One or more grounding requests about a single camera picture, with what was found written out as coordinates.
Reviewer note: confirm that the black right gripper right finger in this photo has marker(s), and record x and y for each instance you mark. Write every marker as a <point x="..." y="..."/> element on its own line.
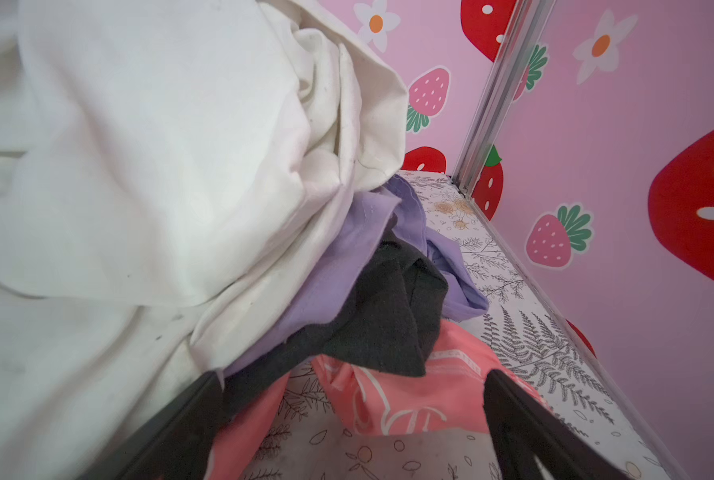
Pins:
<point x="528" y="439"/>

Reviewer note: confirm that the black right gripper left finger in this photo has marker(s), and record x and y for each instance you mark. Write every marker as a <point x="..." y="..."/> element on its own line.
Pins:
<point x="174" y="444"/>

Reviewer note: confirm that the lavender purple cloth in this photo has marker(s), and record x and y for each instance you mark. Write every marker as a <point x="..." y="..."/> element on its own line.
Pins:
<point x="325" y="290"/>

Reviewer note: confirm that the pink patterned cloth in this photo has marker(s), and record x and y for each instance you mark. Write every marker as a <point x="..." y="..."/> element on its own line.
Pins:
<point x="327" y="419"/>

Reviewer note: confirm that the dark grey cloth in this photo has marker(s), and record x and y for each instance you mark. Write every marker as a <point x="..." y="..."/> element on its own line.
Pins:
<point x="389" y="322"/>

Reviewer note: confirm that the white cloth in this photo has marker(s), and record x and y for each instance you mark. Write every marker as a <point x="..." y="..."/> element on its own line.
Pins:
<point x="170" y="174"/>

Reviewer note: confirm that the aluminium corner post right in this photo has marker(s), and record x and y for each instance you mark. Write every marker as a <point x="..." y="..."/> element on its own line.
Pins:
<point x="523" y="32"/>

